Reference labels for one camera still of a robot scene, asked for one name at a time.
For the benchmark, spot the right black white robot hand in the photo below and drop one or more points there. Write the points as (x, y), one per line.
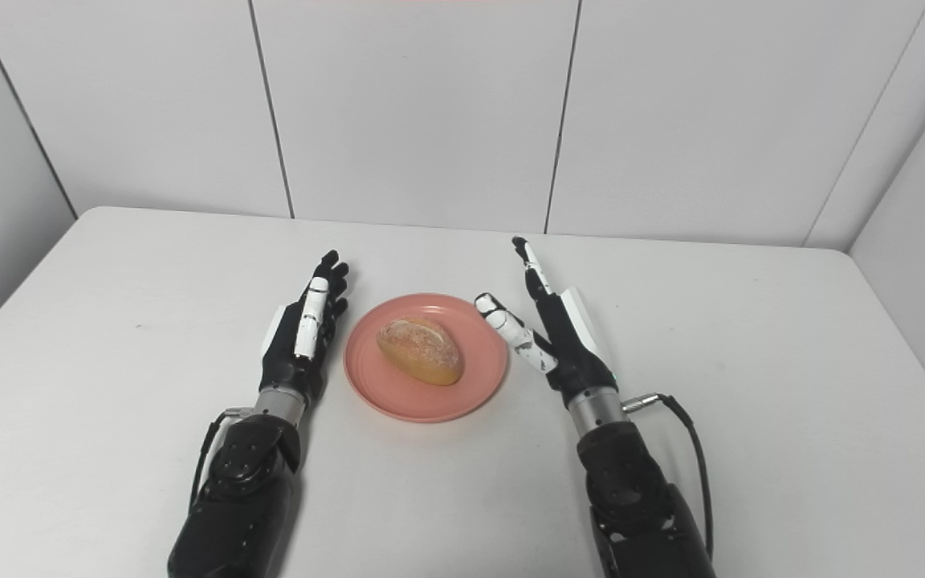
(563, 337)

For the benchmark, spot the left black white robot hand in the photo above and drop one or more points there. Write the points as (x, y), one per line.
(302, 337)

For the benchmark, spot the pink round plate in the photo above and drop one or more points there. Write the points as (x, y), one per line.
(398, 393)

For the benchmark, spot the golden bread roll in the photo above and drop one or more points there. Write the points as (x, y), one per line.
(421, 350)

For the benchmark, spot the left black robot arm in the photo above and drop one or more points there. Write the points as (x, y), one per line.
(246, 498)

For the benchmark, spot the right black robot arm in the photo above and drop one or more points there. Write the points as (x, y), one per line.
(639, 498)

